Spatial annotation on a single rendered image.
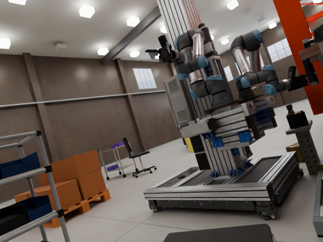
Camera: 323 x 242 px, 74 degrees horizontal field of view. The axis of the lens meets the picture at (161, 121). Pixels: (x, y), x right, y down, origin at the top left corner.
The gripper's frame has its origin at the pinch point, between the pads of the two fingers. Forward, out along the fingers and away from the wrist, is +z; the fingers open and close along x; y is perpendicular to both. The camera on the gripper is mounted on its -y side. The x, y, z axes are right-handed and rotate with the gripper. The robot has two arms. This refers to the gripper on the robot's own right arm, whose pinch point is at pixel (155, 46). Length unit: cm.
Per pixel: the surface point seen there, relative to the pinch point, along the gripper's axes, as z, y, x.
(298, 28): -97, -9, -78
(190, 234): 38, 88, -21
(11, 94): -408, -189, 995
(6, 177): 50, 60, 85
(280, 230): -25, 119, -46
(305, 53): -34, 21, -73
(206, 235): 39, 87, -28
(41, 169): 34, 60, 78
